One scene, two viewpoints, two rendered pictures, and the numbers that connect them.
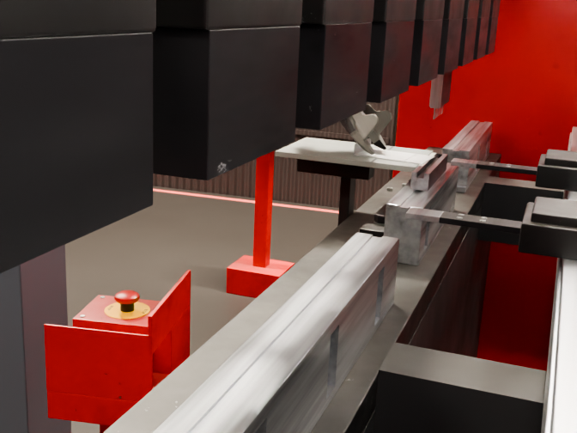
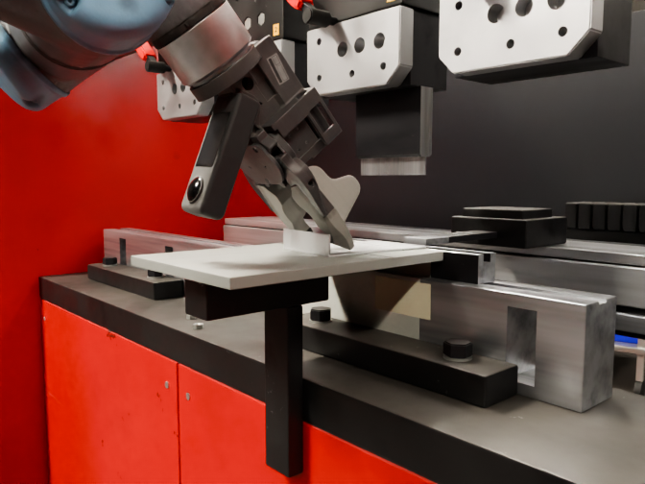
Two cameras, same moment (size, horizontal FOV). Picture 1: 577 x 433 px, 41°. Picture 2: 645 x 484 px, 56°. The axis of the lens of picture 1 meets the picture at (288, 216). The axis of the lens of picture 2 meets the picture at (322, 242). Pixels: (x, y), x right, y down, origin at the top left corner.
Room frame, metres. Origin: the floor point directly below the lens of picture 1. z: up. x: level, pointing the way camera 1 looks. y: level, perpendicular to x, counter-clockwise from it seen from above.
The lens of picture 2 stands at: (1.13, 0.40, 1.07)
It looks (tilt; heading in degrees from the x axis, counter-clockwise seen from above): 6 degrees down; 300
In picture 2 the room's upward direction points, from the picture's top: straight up
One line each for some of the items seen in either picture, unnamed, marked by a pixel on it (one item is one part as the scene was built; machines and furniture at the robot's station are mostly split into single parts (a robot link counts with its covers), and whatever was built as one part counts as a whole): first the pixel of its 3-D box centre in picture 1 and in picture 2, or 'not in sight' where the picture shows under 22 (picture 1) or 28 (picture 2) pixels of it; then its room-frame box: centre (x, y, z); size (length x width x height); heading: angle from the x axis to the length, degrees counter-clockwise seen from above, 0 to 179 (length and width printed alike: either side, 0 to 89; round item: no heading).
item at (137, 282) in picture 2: not in sight; (131, 278); (2.00, -0.41, 0.89); 0.30 x 0.05 x 0.03; 161
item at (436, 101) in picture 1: (440, 89); (392, 133); (1.41, -0.26, 1.13); 0.10 x 0.02 x 0.10; 161
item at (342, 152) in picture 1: (355, 153); (292, 257); (1.46, -0.12, 1.00); 0.26 x 0.18 x 0.01; 71
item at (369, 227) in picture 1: (393, 217); (380, 350); (1.39, -0.20, 0.89); 0.30 x 0.05 x 0.03; 161
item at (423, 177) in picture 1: (429, 170); (411, 258); (1.38, -0.25, 0.99); 0.20 x 0.03 x 0.03; 161
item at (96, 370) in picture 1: (123, 340); not in sight; (1.11, 0.25, 0.75); 0.20 x 0.16 x 0.18; 172
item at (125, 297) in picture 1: (127, 303); not in sight; (1.15, 0.25, 0.79); 0.04 x 0.04 x 0.04
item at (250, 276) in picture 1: (264, 201); not in sight; (3.29, 0.11, 0.42); 0.25 x 0.20 x 0.83; 71
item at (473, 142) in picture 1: (468, 152); (171, 261); (1.93, -0.44, 0.92); 0.50 x 0.06 x 0.10; 161
